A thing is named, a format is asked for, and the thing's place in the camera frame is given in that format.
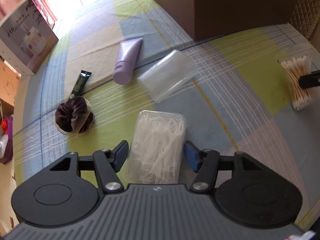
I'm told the clear box of floss picks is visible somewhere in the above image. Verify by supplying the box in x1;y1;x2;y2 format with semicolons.
125;110;187;184

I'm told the dark purple velvet scrunchie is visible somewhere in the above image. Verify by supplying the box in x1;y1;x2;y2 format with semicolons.
55;96;94;135

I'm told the dark green small tube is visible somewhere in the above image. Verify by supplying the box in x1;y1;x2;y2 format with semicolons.
69;70;92;99

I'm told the clear plastic lid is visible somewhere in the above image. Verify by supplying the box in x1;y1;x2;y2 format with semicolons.
137;49;199;102

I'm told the lavender cream tube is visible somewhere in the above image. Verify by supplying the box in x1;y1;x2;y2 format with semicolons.
112;37;143;85

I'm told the purple tray with clutter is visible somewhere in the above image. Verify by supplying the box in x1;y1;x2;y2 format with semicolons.
0;115;13;164

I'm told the box of cotton swabs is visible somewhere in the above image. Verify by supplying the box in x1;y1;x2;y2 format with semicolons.
277;43;312;111

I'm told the quilted brown chair cover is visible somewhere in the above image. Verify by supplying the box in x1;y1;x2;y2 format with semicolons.
289;0;319;40

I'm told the plaid tablecloth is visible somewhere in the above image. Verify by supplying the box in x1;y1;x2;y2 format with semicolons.
14;0;319;229

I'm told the brown cardboard storage box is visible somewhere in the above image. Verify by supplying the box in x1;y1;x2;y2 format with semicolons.
154;0;297;41

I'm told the white humidifier box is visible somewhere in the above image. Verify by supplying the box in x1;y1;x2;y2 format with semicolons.
1;0;59;75

